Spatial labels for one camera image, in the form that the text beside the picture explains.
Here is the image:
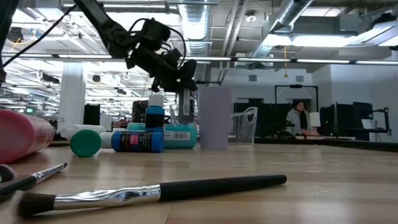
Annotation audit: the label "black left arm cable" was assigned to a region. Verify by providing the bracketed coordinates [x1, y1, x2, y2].
[0, 2, 187, 68]

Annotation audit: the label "grey plastic cup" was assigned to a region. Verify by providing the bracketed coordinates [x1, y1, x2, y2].
[198, 86, 233, 151]

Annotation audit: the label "light blue black-labelled bottle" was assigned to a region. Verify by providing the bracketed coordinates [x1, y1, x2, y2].
[145, 93, 166, 133]

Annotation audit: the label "white building column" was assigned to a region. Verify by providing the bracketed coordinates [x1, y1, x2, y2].
[57, 61, 86, 134]

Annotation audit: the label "slanted silver ventilation duct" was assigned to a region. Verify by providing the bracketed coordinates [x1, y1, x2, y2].
[251, 0, 315, 59]

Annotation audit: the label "thin black-handled brush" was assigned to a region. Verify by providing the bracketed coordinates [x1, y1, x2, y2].
[0, 162, 68, 196]

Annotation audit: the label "person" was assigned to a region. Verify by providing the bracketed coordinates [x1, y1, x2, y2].
[285, 99, 312, 137]

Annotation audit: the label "white table lamp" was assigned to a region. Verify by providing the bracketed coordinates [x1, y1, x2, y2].
[308, 111, 322, 128]

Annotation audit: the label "small green paint bottle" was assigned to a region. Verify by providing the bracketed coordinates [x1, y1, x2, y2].
[70, 129, 103, 158]

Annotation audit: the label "yellow hanging cord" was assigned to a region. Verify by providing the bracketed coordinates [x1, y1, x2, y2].
[282, 45, 289, 78]

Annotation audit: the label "dark desk monitors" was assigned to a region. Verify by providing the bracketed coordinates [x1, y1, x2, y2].
[319, 101, 374, 141]

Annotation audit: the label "black background monitor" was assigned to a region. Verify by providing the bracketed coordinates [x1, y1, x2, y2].
[131, 100, 147, 124]

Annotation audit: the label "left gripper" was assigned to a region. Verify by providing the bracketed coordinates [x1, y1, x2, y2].
[126, 17, 198, 125]

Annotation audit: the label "large teal paint bottle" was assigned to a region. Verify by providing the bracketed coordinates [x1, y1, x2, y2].
[126, 123, 198, 149]

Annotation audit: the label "long ceiling light strip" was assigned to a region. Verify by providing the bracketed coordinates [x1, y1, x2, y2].
[0, 52, 398, 65]

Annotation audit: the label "clear plastic bin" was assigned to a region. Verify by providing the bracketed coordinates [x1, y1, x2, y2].
[229, 106, 259, 146]

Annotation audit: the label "wide silver ventilation duct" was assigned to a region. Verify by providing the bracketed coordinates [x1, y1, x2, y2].
[178, 0, 213, 58]

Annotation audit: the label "black ceiling cable reel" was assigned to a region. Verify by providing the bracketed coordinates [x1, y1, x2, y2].
[6, 26, 25, 44]

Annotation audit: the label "small blue paint bottle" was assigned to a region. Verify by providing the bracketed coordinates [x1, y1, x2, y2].
[101, 129, 165, 153]

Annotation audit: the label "red paint bottle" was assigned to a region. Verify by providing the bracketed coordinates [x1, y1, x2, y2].
[0, 108, 55, 165]

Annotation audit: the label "large black-handled brush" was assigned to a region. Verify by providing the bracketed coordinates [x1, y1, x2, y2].
[6, 174, 288, 220]

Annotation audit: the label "black cabinet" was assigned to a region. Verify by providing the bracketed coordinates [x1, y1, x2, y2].
[83, 103, 101, 126]

